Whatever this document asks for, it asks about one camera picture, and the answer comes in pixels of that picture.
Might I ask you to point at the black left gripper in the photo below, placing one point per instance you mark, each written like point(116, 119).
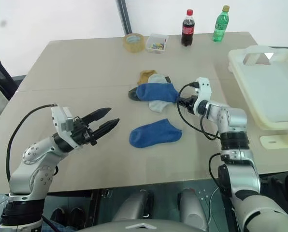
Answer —
point(82, 131)

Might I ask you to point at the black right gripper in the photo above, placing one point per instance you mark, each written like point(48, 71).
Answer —
point(188, 102)

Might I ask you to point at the blue sock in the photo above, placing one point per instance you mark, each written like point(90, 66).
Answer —
point(153, 134)
point(156, 93)

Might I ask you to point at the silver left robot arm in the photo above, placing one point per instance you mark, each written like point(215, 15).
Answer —
point(35, 169)

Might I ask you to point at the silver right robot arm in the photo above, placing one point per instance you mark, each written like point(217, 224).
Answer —
point(235, 149)

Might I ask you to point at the light grey sock dark heel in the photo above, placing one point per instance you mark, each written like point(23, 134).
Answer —
point(158, 78)

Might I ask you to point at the mustard yellow sock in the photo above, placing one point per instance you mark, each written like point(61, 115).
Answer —
point(145, 75)

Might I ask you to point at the white plastic basket piece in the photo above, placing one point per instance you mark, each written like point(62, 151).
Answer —
point(277, 141)

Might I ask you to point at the coloured clips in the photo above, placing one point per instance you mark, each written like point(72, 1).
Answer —
point(156, 46)

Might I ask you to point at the clear plastic box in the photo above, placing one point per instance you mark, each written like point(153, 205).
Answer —
point(157, 43)

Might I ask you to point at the clear packing tape roll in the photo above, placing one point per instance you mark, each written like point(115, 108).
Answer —
point(133, 43)

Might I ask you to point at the cola bottle red cap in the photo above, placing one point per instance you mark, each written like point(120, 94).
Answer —
point(188, 29)

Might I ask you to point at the green plastic bottle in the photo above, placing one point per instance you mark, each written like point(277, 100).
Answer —
point(220, 25)

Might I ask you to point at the grey rounded robot leg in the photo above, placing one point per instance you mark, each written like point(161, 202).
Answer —
point(134, 203)
point(192, 207)

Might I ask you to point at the dark vertical pole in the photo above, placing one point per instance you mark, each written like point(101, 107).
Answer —
point(124, 17)

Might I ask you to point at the black shoe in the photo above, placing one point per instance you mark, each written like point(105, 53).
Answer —
point(78, 216)
point(58, 216)

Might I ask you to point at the black bag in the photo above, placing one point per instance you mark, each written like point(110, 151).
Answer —
point(279, 186)

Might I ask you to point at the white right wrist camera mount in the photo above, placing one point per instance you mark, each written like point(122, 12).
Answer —
point(203, 93)

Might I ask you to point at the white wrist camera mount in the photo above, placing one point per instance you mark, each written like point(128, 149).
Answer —
point(203, 93)
point(61, 123)

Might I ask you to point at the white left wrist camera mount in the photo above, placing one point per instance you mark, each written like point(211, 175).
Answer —
point(61, 123)

